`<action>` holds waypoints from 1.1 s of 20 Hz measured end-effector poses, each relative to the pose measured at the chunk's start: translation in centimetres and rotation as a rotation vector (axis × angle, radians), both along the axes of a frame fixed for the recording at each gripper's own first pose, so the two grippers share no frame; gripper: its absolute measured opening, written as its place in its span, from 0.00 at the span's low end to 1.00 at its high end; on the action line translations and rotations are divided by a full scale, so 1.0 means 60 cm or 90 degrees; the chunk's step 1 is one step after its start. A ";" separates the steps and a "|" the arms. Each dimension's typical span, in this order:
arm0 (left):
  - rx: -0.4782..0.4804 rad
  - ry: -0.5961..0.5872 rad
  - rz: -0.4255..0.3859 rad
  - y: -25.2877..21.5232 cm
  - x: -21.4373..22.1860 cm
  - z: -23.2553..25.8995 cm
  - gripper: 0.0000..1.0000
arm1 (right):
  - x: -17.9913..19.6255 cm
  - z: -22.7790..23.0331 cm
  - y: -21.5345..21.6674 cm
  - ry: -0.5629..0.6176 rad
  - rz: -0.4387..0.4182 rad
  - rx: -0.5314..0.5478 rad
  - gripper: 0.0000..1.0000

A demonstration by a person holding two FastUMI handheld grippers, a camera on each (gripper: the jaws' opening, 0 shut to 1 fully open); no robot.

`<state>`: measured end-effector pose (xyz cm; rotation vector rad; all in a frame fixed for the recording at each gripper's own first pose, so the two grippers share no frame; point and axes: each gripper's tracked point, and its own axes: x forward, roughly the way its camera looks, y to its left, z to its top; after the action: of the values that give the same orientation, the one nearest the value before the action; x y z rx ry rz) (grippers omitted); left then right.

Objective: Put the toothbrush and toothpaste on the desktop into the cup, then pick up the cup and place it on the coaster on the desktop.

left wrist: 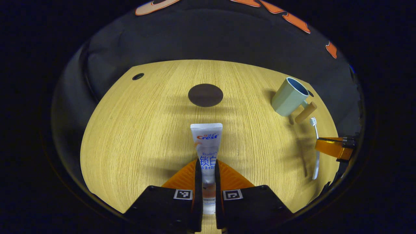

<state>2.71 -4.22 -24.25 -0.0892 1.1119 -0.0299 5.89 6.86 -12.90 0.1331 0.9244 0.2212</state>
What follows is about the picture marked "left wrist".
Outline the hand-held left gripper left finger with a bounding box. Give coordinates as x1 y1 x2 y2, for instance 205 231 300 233
123 158 202 233

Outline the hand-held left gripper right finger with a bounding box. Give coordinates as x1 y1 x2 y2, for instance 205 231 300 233
214 159 294 234

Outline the light blue toothbrush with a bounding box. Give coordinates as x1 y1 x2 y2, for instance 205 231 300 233
309 117 320 180

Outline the white toothpaste tube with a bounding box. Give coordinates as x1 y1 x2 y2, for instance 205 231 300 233
190 123 223 215

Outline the pale green cup wooden handle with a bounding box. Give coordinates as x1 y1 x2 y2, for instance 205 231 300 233
271 77 318 124

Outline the dark brown round coaster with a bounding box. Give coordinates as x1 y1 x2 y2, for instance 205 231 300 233
188 84 224 108

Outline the black backdrop cloth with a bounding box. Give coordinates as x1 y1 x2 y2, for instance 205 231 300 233
50 0 366 182

